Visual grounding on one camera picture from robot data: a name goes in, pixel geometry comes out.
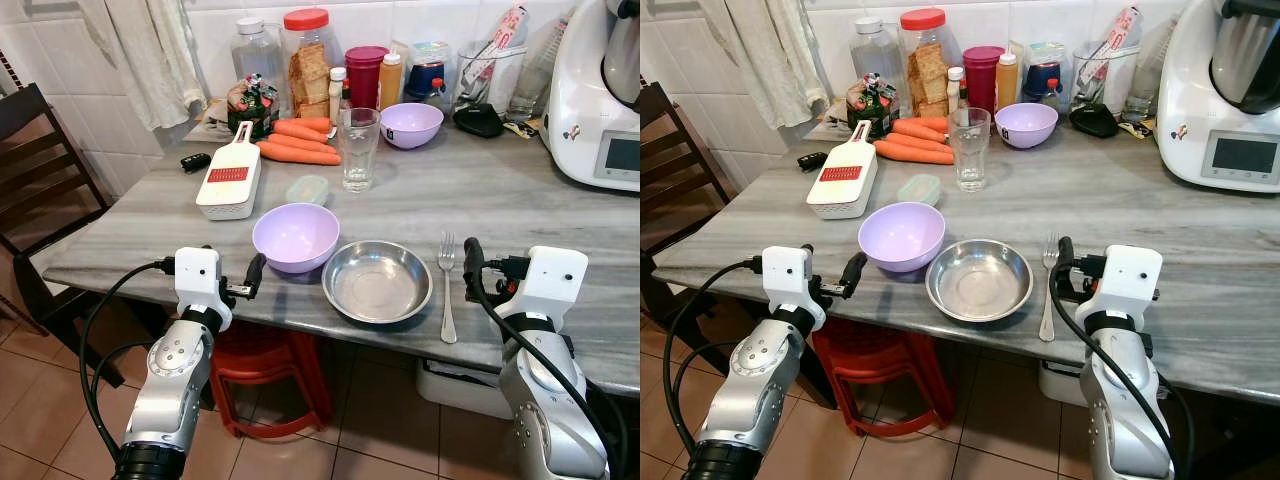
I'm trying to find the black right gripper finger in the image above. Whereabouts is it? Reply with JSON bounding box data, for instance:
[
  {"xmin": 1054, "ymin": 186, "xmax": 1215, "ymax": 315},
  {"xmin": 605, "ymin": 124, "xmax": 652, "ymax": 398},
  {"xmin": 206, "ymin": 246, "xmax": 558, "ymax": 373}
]
[
  {"xmin": 462, "ymin": 236, "xmax": 488, "ymax": 302},
  {"xmin": 1055, "ymin": 235, "xmax": 1078, "ymax": 302}
]

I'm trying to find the silver metal fork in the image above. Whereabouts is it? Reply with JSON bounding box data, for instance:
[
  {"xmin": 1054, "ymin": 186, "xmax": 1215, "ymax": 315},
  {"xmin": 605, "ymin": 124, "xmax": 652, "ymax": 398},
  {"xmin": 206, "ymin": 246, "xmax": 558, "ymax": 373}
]
[
  {"xmin": 1038, "ymin": 233, "xmax": 1062, "ymax": 343},
  {"xmin": 437, "ymin": 232, "xmax": 460, "ymax": 345}
]

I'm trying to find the large purple plastic bowl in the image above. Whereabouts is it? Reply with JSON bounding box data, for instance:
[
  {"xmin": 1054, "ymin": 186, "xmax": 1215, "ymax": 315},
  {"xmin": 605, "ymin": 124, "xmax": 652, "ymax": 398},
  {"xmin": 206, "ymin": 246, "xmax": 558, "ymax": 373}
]
[
  {"xmin": 252, "ymin": 203, "xmax": 341, "ymax": 275},
  {"xmin": 858, "ymin": 202, "xmax": 947, "ymax": 274}
]

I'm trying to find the red plastic stool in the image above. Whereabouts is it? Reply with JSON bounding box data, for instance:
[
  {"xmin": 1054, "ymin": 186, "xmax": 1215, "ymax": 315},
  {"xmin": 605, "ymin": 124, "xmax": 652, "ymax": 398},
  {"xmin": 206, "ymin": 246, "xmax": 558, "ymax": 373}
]
[
  {"xmin": 810, "ymin": 318, "xmax": 956, "ymax": 439},
  {"xmin": 208, "ymin": 320, "xmax": 333, "ymax": 439}
]

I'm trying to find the white grater with red blade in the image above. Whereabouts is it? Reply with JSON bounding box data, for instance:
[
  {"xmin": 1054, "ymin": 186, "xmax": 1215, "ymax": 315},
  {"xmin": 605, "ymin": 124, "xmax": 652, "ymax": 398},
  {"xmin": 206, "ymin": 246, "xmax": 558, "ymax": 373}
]
[
  {"xmin": 195, "ymin": 121, "xmax": 262, "ymax": 221},
  {"xmin": 806, "ymin": 121, "xmax": 879, "ymax": 221}
]

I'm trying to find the stainless steel plate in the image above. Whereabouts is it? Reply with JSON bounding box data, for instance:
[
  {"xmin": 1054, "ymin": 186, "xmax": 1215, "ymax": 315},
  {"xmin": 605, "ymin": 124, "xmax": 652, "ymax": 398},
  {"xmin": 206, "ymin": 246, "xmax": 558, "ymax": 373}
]
[
  {"xmin": 925, "ymin": 238, "xmax": 1035, "ymax": 323},
  {"xmin": 322, "ymin": 240, "xmax": 434, "ymax": 325}
]

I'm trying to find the small green lidded container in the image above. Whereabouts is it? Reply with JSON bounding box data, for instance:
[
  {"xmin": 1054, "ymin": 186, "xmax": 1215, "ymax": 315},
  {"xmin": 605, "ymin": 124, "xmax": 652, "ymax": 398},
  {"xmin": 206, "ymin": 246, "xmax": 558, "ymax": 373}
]
[
  {"xmin": 285, "ymin": 175, "xmax": 331, "ymax": 206},
  {"xmin": 896, "ymin": 174, "xmax": 942, "ymax": 206}
]

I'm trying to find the white plastic bin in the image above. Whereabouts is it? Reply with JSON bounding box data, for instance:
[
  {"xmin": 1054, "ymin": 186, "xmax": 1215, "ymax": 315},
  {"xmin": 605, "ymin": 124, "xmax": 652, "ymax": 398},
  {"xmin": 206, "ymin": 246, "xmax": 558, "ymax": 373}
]
[
  {"xmin": 417, "ymin": 358, "xmax": 511, "ymax": 419},
  {"xmin": 1038, "ymin": 360, "xmax": 1086, "ymax": 406}
]

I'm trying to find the long orange carrot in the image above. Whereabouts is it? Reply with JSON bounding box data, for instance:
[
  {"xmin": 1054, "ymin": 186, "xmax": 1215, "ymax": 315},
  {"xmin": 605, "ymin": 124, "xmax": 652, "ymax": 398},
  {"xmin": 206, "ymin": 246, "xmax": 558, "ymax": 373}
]
[
  {"xmin": 873, "ymin": 140, "xmax": 956, "ymax": 166},
  {"xmin": 256, "ymin": 140, "xmax": 342, "ymax": 167}
]

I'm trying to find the small purple plastic bowl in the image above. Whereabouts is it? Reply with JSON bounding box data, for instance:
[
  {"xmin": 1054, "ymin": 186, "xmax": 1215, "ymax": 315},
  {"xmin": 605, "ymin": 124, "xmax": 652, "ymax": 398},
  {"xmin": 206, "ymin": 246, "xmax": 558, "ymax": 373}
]
[
  {"xmin": 995, "ymin": 103, "xmax": 1059, "ymax": 150},
  {"xmin": 380, "ymin": 103, "xmax": 445, "ymax": 150}
]

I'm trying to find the black pouch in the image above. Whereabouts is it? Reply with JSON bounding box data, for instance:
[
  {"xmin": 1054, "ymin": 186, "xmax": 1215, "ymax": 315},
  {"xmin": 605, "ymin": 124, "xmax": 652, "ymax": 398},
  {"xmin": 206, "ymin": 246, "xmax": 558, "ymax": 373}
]
[
  {"xmin": 453, "ymin": 102, "xmax": 505, "ymax": 139},
  {"xmin": 1068, "ymin": 102, "xmax": 1121, "ymax": 139}
]

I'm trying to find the clear drinking glass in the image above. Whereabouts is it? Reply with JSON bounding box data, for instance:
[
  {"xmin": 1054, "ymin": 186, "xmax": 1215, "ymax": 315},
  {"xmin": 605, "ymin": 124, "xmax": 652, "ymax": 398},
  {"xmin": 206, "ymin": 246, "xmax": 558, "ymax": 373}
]
[
  {"xmin": 338, "ymin": 107, "xmax": 382, "ymax": 193},
  {"xmin": 948, "ymin": 107, "xmax": 992, "ymax": 193}
]

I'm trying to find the green and red snack bag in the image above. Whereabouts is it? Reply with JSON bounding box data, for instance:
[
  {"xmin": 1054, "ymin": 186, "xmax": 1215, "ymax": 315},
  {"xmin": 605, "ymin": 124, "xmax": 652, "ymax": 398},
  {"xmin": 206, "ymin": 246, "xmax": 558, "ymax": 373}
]
[
  {"xmin": 846, "ymin": 73, "xmax": 898, "ymax": 139},
  {"xmin": 227, "ymin": 73, "xmax": 280, "ymax": 139}
]

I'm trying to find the dark wooden chair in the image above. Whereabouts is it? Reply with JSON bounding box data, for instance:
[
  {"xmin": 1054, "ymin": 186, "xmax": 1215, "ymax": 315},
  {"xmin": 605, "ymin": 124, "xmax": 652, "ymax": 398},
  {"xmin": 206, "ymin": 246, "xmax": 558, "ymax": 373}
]
[
  {"xmin": 0, "ymin": 83, "xmax": 126, "ymax": 391},
  {"xmin": 640, "ymin": 82, "xmax": 736, "ymax": 331}
]

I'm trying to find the clear plastic jug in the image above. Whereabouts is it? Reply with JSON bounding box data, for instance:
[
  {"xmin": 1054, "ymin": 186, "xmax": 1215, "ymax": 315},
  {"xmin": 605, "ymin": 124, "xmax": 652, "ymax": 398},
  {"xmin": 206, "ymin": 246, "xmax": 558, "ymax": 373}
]
[
  {"xmin": 455, "ymin": 40, "xmax": 526, "ymax": 113},
  {"xmin": 1070, "ymin": 40, "xmax": 1141, "ymax": 113}
]

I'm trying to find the white food processor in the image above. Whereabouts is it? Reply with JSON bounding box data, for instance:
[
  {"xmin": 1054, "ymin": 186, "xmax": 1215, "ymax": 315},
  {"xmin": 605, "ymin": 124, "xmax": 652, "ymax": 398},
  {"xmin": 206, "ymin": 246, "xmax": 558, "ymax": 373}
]
[
  {"xmin": 1156, "ymin": 0, "xmax": 1280, "ymax": 193},
  {"xmin": 541, "ymin": 0, "xmax": 641, "ymax": 193}
]

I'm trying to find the orange sauce bottle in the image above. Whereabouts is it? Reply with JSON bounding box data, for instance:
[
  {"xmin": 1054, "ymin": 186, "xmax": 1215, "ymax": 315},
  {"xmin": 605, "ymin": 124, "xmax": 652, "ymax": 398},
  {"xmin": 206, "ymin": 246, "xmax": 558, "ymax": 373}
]
[
  {"xmin": 378, "ymin": 52, "xmax": 404, "ymax": 111},
  {"xmin": 995, "ymin": 52, "xmax": 1020, "ymax": 111}
]

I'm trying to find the hanging beige towel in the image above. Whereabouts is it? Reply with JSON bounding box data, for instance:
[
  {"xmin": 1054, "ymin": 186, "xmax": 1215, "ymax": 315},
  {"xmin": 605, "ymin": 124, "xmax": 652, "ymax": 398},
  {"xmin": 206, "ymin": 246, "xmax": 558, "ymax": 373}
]
[
  {"xmin": 78, "ymin": 0, "xmax": 208, "ymax": 131},
  {"xmin": 697, "ymin": 0, "xmax": 829, "ymax": 131}
]

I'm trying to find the tall clear glass bottle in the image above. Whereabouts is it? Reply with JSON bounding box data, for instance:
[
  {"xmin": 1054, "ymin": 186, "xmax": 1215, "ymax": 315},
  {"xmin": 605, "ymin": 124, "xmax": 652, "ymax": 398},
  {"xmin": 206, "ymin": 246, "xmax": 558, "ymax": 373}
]
[
  {"xmin": 1122, "ymin": 15, "xmax": 1183, "ymax": 121},
  {"xmin": 505, "ymin": 18, "xmax": 573, "ymax": 121}
]

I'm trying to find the clear bottle with white cap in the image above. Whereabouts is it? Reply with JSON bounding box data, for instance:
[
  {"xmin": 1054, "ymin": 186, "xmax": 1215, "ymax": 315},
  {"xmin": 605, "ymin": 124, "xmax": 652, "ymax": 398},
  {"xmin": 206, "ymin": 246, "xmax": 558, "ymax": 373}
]
[
  {"xmin": 231, "ymin": 17, "xmax": 286, "ymax": 101},
  {"xmin": 850, "ymin": 17, "xmax": 904, "ymax": 101}
]

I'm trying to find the blue lidded container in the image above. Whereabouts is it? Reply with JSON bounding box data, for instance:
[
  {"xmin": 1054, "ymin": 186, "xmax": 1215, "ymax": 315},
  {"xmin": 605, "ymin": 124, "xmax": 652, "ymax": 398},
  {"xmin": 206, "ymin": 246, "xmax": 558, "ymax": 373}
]
[
  {"xmin": 405, "ymin": 42, "xmax": 453, "ymax": 103},
  {"xmin": 1022, "ymin": 42, "xmax": 1069, "ymax": 103}
]

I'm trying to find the maroon plastic tumbler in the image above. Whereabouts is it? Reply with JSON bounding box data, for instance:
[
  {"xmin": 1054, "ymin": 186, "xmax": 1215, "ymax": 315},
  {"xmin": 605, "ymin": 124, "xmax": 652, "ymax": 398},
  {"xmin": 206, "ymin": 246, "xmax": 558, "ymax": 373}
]
[
  {"xmin": 344, "ymin": 45, "xmax": 390, "ymax": 111},
  {"xmin": 962, "ymin": 45, "xmax": 1006, "ymax": 113}
]

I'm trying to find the red lidded jar of crackers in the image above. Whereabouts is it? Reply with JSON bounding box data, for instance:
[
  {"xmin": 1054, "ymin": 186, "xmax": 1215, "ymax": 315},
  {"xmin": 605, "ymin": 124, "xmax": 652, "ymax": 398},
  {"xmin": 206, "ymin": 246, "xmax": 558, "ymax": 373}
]
[
  {"xmin": 283, "ymin": 8, "xmax": 333, "ymax": 121},
  {"xmin": 900, "ymin": 8, "xmax": 951, "ymax": 121}
]

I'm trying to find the red and white packet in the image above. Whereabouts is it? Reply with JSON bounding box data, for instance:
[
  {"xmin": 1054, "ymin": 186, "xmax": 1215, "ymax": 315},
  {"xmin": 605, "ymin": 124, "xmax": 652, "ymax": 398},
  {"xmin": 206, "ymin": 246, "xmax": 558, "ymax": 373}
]
[
  {"xmin": 1085, "ymin": 5, "xmax": 1143, "ymax": 81},
  {"xmin": 470, "ymin": 5, "xmax": 528, "ymax": 81}
]

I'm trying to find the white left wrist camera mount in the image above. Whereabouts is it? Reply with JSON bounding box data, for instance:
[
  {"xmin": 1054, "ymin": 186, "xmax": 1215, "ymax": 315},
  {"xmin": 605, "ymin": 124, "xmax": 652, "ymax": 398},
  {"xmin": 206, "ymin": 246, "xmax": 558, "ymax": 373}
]
[
  {"xmin": 174, "ymin": 246, "xmax": 234, "ymax": 333},
  {"xmin": 761, "ymin": 245, "xmax": 828, "ymax": 333}
]

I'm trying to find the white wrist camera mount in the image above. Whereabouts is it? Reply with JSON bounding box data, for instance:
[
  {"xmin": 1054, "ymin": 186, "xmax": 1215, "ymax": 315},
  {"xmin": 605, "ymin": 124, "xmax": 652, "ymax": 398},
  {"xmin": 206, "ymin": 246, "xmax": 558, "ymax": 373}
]
[
  {"xmin": 174, "ymin": 246, "xmax": 234, "ymax": 333},
  {"xmin": 761, "ymin": 245, "xmax": 828, "ymax": 333},
  {"xmin": 1084, "ymin": 244, "xmax": 1165, "ymax": 333},
  {"xmin": 499, "ymin": 245, "xmax": 590, "ymax": 333}
]

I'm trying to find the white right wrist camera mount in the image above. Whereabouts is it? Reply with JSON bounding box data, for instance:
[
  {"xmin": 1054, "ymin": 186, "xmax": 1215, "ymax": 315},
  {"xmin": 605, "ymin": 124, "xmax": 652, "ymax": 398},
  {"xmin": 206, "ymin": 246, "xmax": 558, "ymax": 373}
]
[
  {"xmin": 1084, "ymin": 244, "xmax": 1165, "ymax": 333},
  {"xmin": 499, "ymin": 245, "xmax": 590, "ymax": 333}
]

